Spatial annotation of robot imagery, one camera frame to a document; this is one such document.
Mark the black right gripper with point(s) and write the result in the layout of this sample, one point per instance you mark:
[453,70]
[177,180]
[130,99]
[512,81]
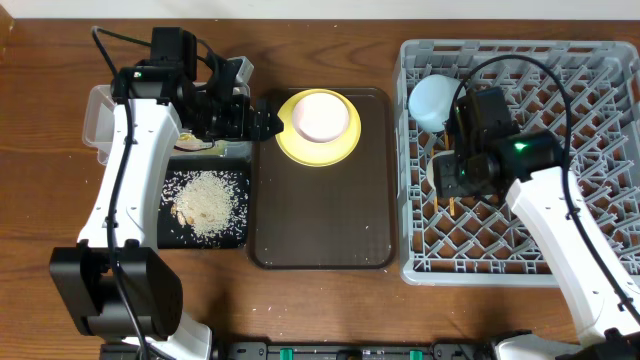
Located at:
[447,185]

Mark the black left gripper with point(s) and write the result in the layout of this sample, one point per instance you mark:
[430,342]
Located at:
[252,123]

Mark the yellow plate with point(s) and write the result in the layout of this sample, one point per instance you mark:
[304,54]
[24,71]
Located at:
[312,154]

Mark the yellow snack wrapper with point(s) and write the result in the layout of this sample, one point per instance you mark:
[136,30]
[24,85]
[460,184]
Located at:
[188,142]

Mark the light blue bowl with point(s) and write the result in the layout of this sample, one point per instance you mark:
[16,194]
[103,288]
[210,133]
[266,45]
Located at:
[430,101]

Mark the white paper cup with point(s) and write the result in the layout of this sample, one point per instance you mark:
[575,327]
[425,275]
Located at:
[430,165]

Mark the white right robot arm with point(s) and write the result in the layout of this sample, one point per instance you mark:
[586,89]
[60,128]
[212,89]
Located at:
[532,173]

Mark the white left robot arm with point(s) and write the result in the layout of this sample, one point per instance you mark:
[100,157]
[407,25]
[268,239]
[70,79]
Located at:
[112,281]

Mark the grey dishwasher rack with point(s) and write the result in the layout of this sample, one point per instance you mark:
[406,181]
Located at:
[596,83]

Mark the pile of rice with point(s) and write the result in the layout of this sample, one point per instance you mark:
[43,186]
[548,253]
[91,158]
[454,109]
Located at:
[207,202]

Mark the brown serving tray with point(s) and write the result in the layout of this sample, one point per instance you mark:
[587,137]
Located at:
[339,217]

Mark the black tray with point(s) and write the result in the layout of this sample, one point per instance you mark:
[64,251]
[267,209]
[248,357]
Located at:
[240,235]

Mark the clear plastic bin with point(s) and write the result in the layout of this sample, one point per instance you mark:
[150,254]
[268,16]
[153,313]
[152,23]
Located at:
[98,130]

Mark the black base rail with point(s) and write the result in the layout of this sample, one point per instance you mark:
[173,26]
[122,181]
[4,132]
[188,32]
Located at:
[325,351]

